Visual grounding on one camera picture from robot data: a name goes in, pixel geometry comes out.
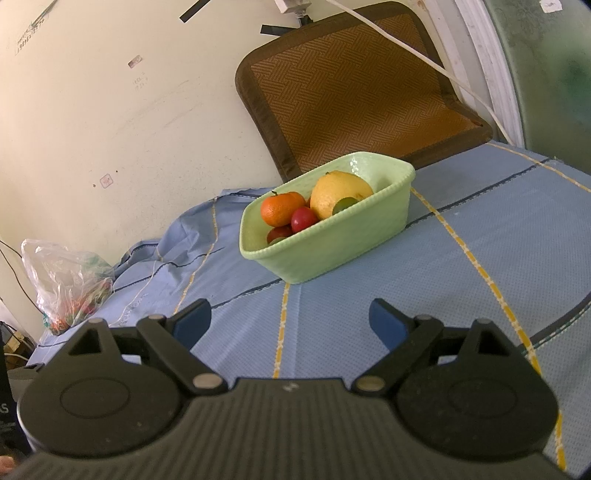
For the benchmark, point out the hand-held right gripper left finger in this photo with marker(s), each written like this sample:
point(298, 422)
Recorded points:
point(194, 321)

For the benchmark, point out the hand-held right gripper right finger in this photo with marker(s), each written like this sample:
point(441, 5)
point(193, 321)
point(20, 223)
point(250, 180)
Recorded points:
point(387, 322)

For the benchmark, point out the light green plastic basin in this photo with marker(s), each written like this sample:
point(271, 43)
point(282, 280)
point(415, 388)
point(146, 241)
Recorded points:
point(332, 249)

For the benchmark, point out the red tomato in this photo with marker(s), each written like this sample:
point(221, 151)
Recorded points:
point(304, 218)
point(279, 231)

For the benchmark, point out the large yellow citrus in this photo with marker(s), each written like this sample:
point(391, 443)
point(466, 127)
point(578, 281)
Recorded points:
point(339, 190)

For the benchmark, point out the blue checked bed sheet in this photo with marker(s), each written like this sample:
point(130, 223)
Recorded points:
point(461, 258)

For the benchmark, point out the clear plastic bag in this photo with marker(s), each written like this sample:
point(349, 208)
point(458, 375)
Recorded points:
point(64, 277)

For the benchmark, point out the dark box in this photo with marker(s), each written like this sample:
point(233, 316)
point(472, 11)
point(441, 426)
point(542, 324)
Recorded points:
point(8, 406)

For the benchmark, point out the brown woven seat cushion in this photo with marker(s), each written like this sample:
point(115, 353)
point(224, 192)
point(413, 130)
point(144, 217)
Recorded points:
point(351, 87)

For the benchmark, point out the frosted green window pane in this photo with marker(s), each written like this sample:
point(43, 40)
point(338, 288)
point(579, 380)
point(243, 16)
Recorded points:
point(549, 78)

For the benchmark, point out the black tape strip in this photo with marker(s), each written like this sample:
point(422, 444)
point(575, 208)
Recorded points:
point(279, 29)
point(196, 10)

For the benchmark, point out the pink wall sticker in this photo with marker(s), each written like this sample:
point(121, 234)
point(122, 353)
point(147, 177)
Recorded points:
point(107, 180)

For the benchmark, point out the grey wall sticker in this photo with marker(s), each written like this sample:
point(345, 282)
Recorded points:
point(135, 61)

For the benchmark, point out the white window frame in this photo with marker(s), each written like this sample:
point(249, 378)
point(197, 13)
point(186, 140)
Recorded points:
point(489, 69)

